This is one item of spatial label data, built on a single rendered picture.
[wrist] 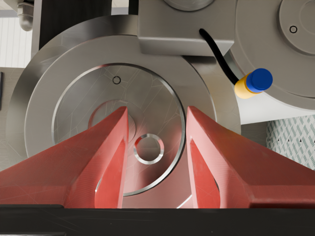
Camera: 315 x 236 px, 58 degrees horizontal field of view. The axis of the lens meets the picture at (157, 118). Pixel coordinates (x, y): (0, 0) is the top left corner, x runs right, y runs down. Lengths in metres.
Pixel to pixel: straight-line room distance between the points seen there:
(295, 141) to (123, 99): 0.24
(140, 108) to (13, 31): 3.31
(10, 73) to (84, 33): 0.40
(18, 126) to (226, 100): 0.13
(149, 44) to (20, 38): 3.24
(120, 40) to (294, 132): 0.25
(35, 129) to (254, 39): 0.15
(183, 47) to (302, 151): 0.22
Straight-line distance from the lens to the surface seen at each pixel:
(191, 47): 0.16
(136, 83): 0.16
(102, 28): 0.19
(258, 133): 0.53
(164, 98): 0.16
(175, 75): 0.17
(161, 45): 0.16
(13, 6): 0.61
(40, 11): 0.22
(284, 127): 0.39
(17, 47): 3.38
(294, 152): 0.36
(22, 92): 0.20
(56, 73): 0.18
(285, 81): 0.20
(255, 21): 0.20
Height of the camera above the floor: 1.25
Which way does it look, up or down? 4 degrees down
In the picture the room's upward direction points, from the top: 178 degrees counter-clockwise
